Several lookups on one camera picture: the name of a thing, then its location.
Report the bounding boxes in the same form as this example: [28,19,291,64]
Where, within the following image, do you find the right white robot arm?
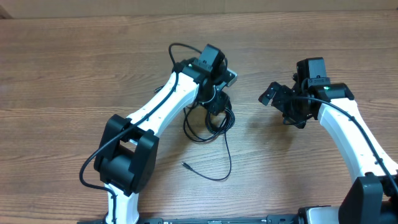
[258,57,397,223]

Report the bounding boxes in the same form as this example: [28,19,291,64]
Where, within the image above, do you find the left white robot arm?
[94,44,237,223]

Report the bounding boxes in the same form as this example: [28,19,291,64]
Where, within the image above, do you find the thin black cable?
[181,124,233,182]

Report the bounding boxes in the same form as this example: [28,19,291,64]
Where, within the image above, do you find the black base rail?
[77,213,302,224]

